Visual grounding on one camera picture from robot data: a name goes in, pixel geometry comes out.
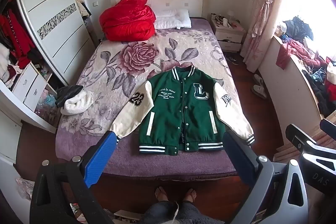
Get wooden planks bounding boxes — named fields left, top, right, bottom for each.
left=273, top=144, right=300, bottom=163

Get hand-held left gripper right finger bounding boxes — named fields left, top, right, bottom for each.
left=223, top=131, right=309, bottom=224

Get black and white fleece coat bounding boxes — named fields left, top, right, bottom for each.
left=55, top=85, right=94, bottom=116

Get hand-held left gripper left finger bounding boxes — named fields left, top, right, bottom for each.
left=30, top=131, right=117, bottom=224

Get white nightstand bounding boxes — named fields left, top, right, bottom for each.
left=210, top=13, right=246, bottom=52

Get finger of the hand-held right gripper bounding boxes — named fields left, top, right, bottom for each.
left=319, top=118, right=336, bottom=133
left=285, top=123, right=317, bottom=153

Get beige window bench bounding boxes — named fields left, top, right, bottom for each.
left=259, top=35, right=336, bottom=147

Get red hanging clothes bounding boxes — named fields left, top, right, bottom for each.
left=0, top=9, right=36, bottom=69

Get white sliding-door wardrobe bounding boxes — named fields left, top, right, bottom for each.
left=0, top=0, right=98, bottom=134

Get white drawer unit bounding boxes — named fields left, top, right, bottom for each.
left=12, top=63, right=50, bottom=111

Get pile of mixed clothes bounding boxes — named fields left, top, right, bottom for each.
left=276, top=16, right=336, bottom=118

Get person's foot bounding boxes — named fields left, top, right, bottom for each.
left=154, top=186, right=171, bottom=207
left=182, top=188, right=197, bottom=204

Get person's left foot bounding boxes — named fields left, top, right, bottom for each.
left=154, top=186, right=171, bottom=207

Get person's grey trouser legs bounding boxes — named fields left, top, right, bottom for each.
left=139, top=200, right=226, bottom=224

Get red duvet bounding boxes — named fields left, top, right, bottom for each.
left=99, top=0, right=156, bottom=42

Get floral purple blanket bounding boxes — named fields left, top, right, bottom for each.
left=56, top=17, right=242, bottom=178

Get white pillow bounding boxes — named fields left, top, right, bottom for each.
left=154, top=9, right=192, bottom=30

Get pink patterned curtain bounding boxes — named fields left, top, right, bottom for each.
left=240, top=0, right=289, bottom=73

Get green varsity jacket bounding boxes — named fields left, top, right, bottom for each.
left=112, top=65, right=256, bottom=156

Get pink floral cloth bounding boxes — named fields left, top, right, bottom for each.
left=15, top=177, right=34, bottom=201

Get person's right foot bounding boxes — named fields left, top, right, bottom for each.
left=182, top=188, right=197, bottom=204

